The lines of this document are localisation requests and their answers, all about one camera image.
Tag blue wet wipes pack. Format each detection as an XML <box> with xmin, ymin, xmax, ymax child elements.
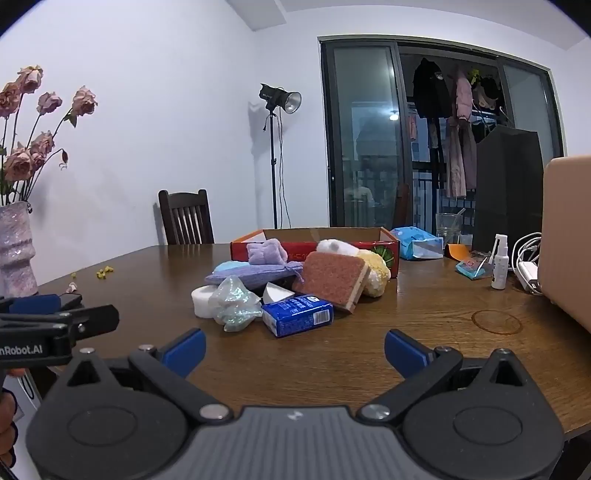
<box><xmin>390</xmin><ymin>226</ymin><xmax>446</xmax><ymax>260</ymax></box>

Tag studio light on stand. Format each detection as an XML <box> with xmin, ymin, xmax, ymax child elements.
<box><xmin>259</xmin><ymin>83</ymin><xmax>303</xmax><ymax>229</ymax></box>

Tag red cardboard box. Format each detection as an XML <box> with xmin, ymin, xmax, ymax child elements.
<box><xmin>230</xmin><ymin>226</ymin><xmax>400</xmax><ymax>280</ymax></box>

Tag purple fabric pouch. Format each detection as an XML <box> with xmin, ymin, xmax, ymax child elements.
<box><xmin>204</xmin><ymin>261</ymin><xmax>305</xmax><ymax>291</ymax></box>

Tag orange scouring sponge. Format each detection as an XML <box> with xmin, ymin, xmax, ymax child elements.
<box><xmin>292</xmin><ymin>250</ymin><xmax>370</xmax><ymax>313</ymax></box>

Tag white wedge sponge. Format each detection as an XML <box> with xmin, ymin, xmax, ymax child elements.
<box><xmin>262</xmin><ymin>282</ymin><xmax>295</xmax><ymax>305</ymax></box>

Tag person's left hand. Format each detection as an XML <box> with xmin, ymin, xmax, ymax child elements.
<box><xmin>0</xmin><ymin>390</ymin><xmax>19</xmax><ymax>468</ymax></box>

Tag white and yellow plush toy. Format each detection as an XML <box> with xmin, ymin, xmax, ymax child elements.
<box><xmin>316</xmin><ymin>237</ymin><xmax>392</xmax><ymax>298</ymax></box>

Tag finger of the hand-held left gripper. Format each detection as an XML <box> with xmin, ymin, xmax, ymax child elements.
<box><xmin>65</xmin><ymin>305</ymin><xmax>120</xmax><ymax>342</ymax></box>
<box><xmin>0</xmin><ymin>294</ymin><xmax>84</xmax><ymax>315</ymax></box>

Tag black hanging jacket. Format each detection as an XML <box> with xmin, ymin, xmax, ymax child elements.
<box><xmin>412</xmin><ymin>58</ymin><xmax>452</xmax><ymax>121</ymax></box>

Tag blue tissue pack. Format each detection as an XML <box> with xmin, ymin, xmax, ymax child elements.
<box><xmin>262</xmin><ymin>295</ymin><xmax>334</xmax><ymax>339</ymax></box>

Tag small blue snack packet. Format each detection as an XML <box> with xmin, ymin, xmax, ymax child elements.
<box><xmin>455</xmin><ymin>251</ymin><xmax>495</xmax><ymax>281</ymax></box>

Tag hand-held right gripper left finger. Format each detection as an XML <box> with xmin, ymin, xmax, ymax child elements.
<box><xmin>55</xmin><ymin>329</ymin><xmax>234</xmax><ymax>424</ymax></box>

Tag light blue cloth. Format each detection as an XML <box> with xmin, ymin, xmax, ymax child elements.
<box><xmin>213</xmin><ymin>261</ymin><xmax>252</xmax><ymax>276</ymax></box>

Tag clear glass cup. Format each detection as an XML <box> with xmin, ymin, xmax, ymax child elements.
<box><xmin>435</xmin><ymin>210</ymin><xmax>465</xmax><ymax>245</ymax></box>

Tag purple plush toy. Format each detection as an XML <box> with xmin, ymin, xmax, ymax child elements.
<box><xmin>247</xmin><ymin>239</ymin><xmax>288</xmax><ymax>266</ymax></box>

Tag white tape roll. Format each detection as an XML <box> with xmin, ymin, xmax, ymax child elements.
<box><xmin>191</xmin><ymin>285</ymin><xmax>223</xmax><ymax>318</ymax></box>

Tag pale purple textured vase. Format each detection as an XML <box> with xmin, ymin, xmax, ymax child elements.
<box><xmin>0</xmin><ymin>202</ymin><xmax>38</xmax><ymax>298</ymax></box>

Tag white spray bottle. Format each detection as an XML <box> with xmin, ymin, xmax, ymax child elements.
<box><xmin>491</xmin><ymin>234</ymin><xmax>509</xmax><ymax>290</ymax></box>

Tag pink hanging coat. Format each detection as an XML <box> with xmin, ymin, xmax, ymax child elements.
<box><xmin>444</xmin><ymin>69</ymin><xmax>477</xmax><ymax>199</ymax></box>

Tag dried pink rose bouquet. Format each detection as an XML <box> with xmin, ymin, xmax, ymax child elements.
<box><xmin>0</xmin><ymin>65</ymin><xmax>99</xmax><ymax>207</ymax></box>

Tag white charger with cables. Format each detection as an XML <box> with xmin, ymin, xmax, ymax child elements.
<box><xmin>512</xmin><ymin>232</ymin><xmax>543</xmax><ymax>295</ymax></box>

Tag sliding glass door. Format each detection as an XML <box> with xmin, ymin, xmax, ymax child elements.
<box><xmin>318</xmin><ymin>37</ymin><xmax>566</xmax><ymax>232</ymax></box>

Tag dark hanging clothes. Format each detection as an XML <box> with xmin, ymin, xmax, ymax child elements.
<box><xmin>468</xmin><ymin>69</ymin><xmax>504</xmax><ymax>139</ymax></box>

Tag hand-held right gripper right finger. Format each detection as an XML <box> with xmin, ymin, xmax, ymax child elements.
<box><xmin>358</xmin><ymin>329</ymin><xmax>529</xmax><ymax>423</ymax></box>

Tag dark wooden chair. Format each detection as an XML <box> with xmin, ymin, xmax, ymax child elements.
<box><xmin>158</xmin><ymin>189</ymin><xmax>215</xmax><ymax>245</ymax></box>

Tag iridescent crumpled bag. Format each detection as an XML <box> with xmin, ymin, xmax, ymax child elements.
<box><xmin>209</xmin><ymin>275</ymin><xmax>263</xmax><ymax>333</ymax></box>

